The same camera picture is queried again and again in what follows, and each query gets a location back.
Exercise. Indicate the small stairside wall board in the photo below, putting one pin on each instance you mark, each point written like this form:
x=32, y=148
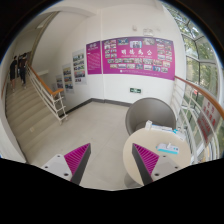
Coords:
x=59, y=82

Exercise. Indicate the narrow magenta wall poster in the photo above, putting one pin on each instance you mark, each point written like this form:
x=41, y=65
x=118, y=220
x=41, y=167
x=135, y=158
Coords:
x=93, y=53

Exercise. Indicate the balcony railing wooden handrail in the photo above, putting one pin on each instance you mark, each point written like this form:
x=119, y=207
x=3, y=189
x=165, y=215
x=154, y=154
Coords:
x=187, y=100

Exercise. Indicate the round cream table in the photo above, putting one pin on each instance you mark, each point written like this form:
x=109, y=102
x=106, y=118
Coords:
x=151, y=139

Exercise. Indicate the small white box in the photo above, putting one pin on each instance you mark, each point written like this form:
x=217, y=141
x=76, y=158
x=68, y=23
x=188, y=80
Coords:
x=148, y=125

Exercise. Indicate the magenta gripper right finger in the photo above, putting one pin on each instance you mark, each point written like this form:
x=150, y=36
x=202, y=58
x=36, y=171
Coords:
x=152, y=166

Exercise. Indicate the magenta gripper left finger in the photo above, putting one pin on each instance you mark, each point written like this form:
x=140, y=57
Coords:
x=71, y=166

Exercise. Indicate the person in black left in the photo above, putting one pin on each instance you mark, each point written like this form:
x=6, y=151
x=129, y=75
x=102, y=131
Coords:
x=13, y=70

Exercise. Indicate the grey tub chair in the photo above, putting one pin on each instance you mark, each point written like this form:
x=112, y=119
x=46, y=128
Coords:
x=153, y=109

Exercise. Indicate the white photo wall board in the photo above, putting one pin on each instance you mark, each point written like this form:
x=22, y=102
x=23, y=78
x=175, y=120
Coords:
x=78, y=58

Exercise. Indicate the red white warning sign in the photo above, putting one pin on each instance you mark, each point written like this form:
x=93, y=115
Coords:
x=208, y=120

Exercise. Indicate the person in black right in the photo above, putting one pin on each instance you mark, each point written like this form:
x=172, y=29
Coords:
x=22, y=68

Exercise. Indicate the stair railing wooden handrail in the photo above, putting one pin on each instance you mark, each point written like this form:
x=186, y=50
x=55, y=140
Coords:
x=52, y=99

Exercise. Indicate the lower photo wall board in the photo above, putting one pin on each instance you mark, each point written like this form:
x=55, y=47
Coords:
x=67, y=74

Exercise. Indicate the white power strip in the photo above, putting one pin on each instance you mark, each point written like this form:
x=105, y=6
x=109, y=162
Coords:
x=168, y=148

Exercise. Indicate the person in black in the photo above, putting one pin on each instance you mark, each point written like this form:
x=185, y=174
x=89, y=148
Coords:
x=22, y=68
x=13, y=70

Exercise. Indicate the white blue flat box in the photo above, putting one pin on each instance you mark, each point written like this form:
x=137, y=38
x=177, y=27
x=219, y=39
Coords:
x=164, y=128

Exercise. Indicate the green exit sign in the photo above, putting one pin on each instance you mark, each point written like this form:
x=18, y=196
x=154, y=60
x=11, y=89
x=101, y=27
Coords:
x=135, y=90

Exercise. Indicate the large magenta wall poster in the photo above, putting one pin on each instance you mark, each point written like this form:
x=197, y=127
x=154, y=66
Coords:
x=145, y=56

